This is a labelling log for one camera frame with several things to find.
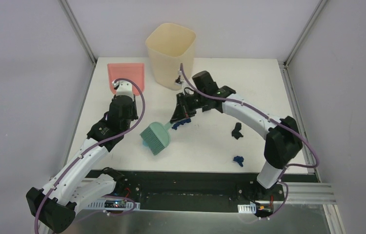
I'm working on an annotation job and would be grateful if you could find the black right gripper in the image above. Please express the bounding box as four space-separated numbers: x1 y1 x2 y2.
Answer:
171 91 207 123

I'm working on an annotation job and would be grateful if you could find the green hand brush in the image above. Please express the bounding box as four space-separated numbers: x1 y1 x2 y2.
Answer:
140 122 172 156

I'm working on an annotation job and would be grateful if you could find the pink plastic dustpan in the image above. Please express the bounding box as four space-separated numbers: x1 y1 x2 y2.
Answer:
107 63 145 94

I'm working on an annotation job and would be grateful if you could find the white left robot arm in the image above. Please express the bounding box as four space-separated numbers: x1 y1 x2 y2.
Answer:
26 94 142 234

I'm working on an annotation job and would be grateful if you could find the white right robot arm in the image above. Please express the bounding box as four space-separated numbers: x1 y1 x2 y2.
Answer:
170 71 303 200

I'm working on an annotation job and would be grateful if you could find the cream plastic waste bin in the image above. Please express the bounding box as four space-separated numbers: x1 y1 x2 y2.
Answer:
145 23 197 91

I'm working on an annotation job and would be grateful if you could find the blue paper scrap front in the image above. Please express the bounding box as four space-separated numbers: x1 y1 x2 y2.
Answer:
233 156 244 167

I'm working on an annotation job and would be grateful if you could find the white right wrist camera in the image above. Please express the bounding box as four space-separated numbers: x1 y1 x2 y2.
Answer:
174 75 184 86

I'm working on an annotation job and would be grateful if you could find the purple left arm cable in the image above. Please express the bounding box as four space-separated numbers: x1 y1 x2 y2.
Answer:
34 78 146 234

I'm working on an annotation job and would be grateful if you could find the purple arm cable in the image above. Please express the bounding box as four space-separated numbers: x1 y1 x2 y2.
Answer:
34 78 146 234
179 63 321 220

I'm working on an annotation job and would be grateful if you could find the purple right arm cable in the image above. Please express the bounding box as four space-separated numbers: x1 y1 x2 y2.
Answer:
179 63 321 220

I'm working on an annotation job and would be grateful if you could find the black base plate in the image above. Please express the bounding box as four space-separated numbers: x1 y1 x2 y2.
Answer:
82 170 285 214

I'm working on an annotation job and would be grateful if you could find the white slotted cable duct left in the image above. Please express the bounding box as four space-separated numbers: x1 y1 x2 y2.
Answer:
84 199 140 211

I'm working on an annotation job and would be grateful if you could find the white slotted cable duct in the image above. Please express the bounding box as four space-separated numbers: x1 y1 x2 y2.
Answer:
84 199 140 211
237 203 257 214

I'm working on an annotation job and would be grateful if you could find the white slotted cable duct right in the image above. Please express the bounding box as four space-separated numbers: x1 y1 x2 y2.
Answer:
237 203 257 214

